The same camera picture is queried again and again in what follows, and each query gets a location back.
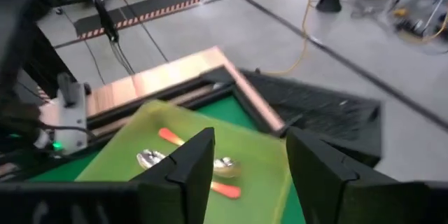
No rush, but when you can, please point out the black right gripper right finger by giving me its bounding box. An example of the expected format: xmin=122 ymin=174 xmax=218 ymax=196
xmin=286 ymin=128 xmax=398 ymax=224

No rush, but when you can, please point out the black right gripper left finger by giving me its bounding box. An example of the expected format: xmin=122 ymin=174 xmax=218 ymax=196
xmin=131 ymin=127 xmax=216 ymax=224

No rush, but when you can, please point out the orange-handled silver spoon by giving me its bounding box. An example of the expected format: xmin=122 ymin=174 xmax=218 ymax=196
xmin=135 ymin=148 xmax=242 ymax=200
xmin=157 ymin=127 xmax=242 ymax=179

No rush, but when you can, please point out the yellow-green plastic bin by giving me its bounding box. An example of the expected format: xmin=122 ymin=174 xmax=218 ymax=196
xmin=75 ymin=99 xmax=293 ymax=224

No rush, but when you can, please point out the black perforated metal case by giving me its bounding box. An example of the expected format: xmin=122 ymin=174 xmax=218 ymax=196
xmin=241 ymin=69 xmax=382 ymax=168

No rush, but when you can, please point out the wooden-framed green table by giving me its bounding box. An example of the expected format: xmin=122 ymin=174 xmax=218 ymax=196
xmin=40 ymin=45 xmax=286 ymax=134

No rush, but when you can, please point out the grey box with green light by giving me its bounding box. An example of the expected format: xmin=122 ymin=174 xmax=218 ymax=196
xmin=54 ymin=72 xmax=88 ymax=155

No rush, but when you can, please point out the black table rail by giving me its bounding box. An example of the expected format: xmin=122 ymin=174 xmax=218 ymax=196
xmin=85 ymin=66 xmax=284 ymax=139

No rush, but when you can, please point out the yellow hanging cable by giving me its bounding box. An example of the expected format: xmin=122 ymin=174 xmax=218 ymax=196
xmin=264 ymin=0 xmax=316 ymax=76

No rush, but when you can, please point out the black striped cable ramp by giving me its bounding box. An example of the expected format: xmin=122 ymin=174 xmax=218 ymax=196
xmin=74 ymin=0 xmax=203 ymax=41

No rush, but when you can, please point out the black plug with cables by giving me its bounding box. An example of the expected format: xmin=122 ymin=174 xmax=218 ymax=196
xmin=91 ymin=0 xmax=136 ymax=76

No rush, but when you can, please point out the grey equipment with cables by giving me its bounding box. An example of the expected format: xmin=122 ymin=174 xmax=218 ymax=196
xmin=386 ymin=0 xmax=448 ymax=41

